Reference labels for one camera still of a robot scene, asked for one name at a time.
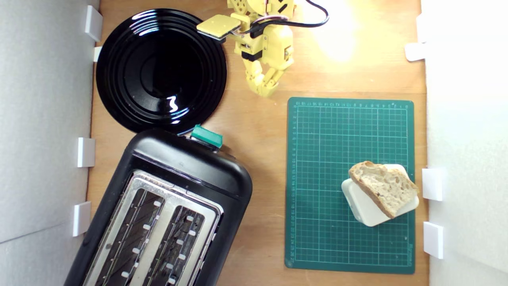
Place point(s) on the brown bread slice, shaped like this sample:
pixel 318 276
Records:
pixel 385 186

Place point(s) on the green toaster lever knob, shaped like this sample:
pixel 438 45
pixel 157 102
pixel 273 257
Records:
pixel 206 136

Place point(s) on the black two-slot toaster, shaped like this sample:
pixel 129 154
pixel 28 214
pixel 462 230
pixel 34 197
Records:
pixel 190 167

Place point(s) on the green cutting mat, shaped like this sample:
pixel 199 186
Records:
pixel 317 159

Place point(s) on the black plate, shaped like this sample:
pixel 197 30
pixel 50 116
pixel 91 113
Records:
pixel 158 71

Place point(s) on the white block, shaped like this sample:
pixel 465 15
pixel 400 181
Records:
pixel 367 210

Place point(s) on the wrist camera on yellow mount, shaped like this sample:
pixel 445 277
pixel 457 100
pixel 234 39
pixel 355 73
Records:
pixel 218 26

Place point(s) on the white wall clip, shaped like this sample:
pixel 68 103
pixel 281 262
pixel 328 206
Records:
pixel 422 28
pixel 81 218
pixel 432 184
pixel 86 152
pixel 97 53
pixel 433 239
pixel 93 23
pixel 414 51

